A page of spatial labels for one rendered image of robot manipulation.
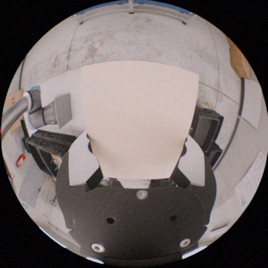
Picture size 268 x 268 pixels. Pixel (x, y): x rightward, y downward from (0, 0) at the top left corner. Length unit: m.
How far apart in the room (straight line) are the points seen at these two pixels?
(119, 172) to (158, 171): 0.06
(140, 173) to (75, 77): 0.59
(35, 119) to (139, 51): 1.22
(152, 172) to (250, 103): 2.54
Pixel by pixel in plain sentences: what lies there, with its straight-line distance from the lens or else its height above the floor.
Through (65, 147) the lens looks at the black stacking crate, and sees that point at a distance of 0.66.
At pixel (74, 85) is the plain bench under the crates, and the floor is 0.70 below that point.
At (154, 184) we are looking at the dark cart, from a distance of 2.16.
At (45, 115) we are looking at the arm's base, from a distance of 0.59.
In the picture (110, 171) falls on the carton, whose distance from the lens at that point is 0.15.
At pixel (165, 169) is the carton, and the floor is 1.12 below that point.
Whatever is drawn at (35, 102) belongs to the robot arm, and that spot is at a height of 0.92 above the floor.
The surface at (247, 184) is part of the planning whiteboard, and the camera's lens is 2.75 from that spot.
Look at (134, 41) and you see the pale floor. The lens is 1.36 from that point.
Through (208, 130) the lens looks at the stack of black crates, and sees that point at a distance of 1.14.
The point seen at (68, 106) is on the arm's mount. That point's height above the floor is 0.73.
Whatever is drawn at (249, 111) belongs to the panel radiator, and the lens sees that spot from 2.57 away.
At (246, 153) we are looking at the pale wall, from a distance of 2.67.
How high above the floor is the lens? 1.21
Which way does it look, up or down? 60 degrees down
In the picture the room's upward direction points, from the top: 180 degrees counter-clockwise
